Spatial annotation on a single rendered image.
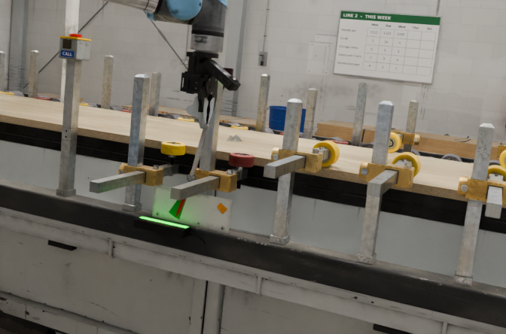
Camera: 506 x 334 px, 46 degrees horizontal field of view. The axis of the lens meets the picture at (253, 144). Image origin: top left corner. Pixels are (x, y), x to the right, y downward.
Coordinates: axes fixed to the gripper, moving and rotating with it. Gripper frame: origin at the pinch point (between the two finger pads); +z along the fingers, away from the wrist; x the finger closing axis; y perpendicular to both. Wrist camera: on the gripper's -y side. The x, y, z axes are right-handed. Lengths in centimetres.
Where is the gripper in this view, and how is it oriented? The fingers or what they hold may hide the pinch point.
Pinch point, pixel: (205, 124)
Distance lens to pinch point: 168.5
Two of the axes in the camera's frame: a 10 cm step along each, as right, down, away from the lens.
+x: -3.8, 0.9, -9.2
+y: -9.2, -1.6, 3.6
